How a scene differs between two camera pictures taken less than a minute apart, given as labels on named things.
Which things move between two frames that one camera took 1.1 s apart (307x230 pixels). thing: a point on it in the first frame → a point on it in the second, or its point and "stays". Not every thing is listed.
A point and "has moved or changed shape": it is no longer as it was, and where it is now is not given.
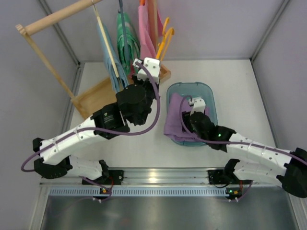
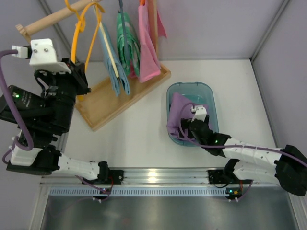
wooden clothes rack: (99, 95) stays
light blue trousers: (119, 83) stays
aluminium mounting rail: (159, 176) stays
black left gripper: (138, 80) → (78, 75)
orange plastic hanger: (165, 41) → (80, 25)
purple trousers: (173, 126) has moved or changed shape
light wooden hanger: (105, 41) stays
